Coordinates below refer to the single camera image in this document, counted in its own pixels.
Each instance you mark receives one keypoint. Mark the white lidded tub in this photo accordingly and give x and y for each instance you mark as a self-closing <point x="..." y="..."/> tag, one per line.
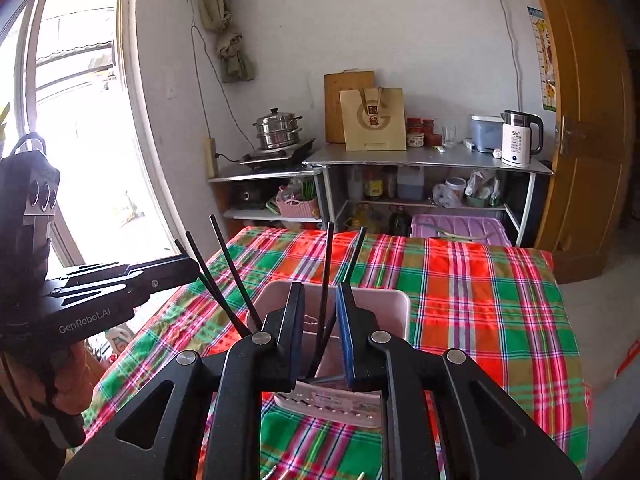
<point x="455" y="191"/>

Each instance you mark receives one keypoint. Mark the dark glass bottle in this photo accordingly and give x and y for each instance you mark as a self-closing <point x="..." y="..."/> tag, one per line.
<point x="399" y="222"/>

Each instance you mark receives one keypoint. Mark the beige paper bag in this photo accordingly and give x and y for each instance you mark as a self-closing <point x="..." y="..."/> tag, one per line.
<point x="372" y="120"/>

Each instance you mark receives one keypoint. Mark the yellow oil bottle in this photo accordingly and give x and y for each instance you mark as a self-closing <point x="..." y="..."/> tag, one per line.
<point x="361" y="220"/>

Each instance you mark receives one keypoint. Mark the dark sauce bottle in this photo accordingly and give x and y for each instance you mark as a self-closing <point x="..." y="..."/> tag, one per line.
<point x="372" y="184"/>

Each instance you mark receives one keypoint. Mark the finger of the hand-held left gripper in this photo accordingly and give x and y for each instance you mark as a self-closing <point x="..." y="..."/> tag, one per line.
<point x="100" y="296"/>
<point x="160" y="272"/>

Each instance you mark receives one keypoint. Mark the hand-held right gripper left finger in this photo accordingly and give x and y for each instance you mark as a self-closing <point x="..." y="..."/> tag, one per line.
<point x="295" y="340"/>

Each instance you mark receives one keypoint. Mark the plaid tablecloth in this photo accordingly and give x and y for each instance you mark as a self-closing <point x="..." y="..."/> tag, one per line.
<point x="475" y="320"/>

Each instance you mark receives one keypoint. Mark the red lidded jar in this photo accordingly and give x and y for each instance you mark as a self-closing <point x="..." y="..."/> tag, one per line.
<point x="431" y="132"/>
<point x="414" y="134"/>

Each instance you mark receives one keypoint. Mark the wall poster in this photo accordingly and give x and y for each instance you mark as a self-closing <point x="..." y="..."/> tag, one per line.
<point x="542" y="60"/>

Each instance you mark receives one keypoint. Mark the wall power strip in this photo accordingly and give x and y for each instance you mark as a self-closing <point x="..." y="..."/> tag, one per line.
<point x="210" y="157"/>

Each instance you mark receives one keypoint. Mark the small metal shelf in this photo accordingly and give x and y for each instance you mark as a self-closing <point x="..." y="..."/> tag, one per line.
<point x="260" y="175"/>

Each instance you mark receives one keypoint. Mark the black induction cooker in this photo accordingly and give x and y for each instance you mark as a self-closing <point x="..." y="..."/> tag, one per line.
<point x="277" y="156"/>

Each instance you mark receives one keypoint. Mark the white electric kettle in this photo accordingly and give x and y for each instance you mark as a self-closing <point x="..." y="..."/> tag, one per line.
<point x="517" y="140"/>

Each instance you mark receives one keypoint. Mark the grey blue plastic jug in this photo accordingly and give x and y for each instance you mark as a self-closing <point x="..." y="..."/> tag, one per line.
<point x="410" y="184"/>

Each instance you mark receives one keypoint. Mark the crumpled plastic bags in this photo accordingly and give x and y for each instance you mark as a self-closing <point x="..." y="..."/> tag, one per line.
<point x="482" y="189"/>

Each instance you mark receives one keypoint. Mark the blue white plastic container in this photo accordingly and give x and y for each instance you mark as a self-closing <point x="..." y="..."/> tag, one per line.
<point x="485" y="135"/>

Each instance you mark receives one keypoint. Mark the person's left hand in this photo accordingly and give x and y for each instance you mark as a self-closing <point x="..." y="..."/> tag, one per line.
<point x="72" y="375"/>

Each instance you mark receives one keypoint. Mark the drinking glass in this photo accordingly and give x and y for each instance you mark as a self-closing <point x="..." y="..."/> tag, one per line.
<point x="449" y="137"/>

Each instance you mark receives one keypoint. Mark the wooden cutting board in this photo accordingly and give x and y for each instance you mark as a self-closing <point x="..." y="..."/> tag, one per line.
<point x="335" y="105"/>

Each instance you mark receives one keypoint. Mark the black pot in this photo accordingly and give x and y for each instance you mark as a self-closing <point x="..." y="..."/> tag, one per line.
<point x="245" y="195"/>

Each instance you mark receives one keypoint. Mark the steel steamer pot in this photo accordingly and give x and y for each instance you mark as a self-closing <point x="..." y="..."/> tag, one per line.
<point x="277" y="130"/>

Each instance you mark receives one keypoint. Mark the wooden door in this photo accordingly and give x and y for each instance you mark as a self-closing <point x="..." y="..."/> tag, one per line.
<point x="580" y="110"/>

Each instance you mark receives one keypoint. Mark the purple plastic storage box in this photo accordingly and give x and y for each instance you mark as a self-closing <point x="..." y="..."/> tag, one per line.
<point x="460" y="230"/>

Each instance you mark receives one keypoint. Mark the metal door lock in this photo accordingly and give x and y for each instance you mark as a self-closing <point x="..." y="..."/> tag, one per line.
<point x="575" y="135"/>

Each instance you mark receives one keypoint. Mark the large metal table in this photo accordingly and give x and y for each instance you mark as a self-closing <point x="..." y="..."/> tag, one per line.
<point x="425" y="157"/>

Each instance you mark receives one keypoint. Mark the pink plastic utensil basket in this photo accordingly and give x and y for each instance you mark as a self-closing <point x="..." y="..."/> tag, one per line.
<point x="385" y="310"/>

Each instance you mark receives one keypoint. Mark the pink woven basket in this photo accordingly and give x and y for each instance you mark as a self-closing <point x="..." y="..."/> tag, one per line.
<point x="297" y="208"/>

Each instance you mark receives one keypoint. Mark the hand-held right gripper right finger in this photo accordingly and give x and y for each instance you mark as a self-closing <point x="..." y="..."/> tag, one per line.
<point x="345" y="340"/>

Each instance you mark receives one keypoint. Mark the tied beige curtain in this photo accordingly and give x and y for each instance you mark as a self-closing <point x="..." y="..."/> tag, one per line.
<point x="225" y="20"/>

